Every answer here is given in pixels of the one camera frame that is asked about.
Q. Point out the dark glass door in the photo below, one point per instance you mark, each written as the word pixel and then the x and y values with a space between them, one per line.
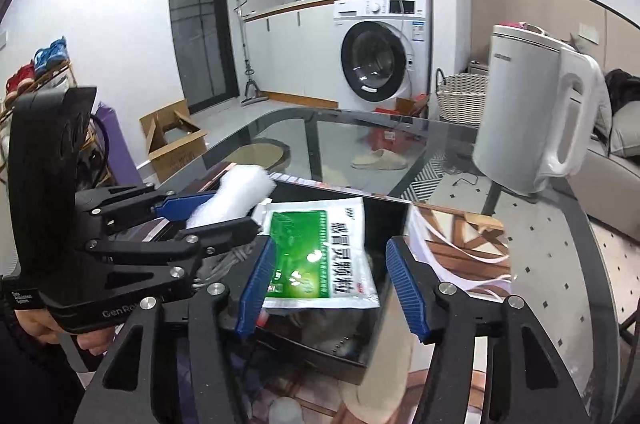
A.
pixel 200 14

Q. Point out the white washing machine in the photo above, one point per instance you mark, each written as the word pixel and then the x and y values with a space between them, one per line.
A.
pixel 385 54

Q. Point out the printed table mat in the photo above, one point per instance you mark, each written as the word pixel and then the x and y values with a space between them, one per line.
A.
pixel 465 254

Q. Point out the green medicine packet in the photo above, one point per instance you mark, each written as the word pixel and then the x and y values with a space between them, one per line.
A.
pixel 310 249

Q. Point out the round floor mat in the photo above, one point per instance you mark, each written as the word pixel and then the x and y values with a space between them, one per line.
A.
pixel 260 156

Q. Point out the blue sneaker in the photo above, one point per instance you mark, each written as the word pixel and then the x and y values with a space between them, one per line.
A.
pixel 42 59
pixel 57 49

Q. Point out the white counter cabinet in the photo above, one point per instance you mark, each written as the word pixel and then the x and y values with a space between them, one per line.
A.
pixel 290 49

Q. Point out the person's left hand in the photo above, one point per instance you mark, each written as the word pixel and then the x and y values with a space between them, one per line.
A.
pixel 42 326

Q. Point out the white foam piece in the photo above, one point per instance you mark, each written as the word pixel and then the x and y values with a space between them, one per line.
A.
pixel 235 194

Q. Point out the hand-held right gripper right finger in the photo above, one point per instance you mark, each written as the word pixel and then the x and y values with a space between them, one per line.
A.
pixel 407 289

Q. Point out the dark clothing pile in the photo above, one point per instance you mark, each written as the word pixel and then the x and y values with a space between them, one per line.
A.
pixel 622 89

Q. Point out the grey sofa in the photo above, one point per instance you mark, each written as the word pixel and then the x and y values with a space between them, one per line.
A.
pixel 610 184

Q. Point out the beige slipper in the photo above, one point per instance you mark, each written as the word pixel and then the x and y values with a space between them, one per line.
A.
pixel 380 160

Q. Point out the brown cardboard box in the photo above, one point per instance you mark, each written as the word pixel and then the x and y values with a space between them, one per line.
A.
pixel 175 149

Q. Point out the wall light switch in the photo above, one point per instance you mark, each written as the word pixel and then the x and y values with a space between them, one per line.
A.
pixel 587 33

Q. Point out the red bag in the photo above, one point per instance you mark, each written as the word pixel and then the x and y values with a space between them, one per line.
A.
pixel 395 134

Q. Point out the wicker basket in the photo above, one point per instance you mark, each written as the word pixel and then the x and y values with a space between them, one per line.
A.
pixel 462 96

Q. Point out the wooden shoe rack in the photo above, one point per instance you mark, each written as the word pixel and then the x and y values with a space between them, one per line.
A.
pixel 95 144

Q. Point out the white electric kettle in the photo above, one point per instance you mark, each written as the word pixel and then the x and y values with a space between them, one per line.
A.
pixel 515 114

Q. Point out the white mop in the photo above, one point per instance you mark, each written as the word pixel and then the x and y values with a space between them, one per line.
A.
pixel 247 54

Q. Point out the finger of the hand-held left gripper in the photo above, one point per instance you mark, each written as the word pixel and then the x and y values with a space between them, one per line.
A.
pixel 175 204
pixel 225 231

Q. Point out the black cardboard box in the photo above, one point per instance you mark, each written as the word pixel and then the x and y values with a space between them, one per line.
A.
pixel 385 224

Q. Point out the red sneaker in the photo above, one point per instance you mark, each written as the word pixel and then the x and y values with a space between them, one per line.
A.
pixel 20 76

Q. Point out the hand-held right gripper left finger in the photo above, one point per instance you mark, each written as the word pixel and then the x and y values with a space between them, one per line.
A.
pixel 257 289

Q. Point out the purple yoga mat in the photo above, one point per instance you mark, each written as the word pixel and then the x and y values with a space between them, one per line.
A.
pixel 120 144

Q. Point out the grey cushion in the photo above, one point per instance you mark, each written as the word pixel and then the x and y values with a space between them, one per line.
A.
pixel 627 129

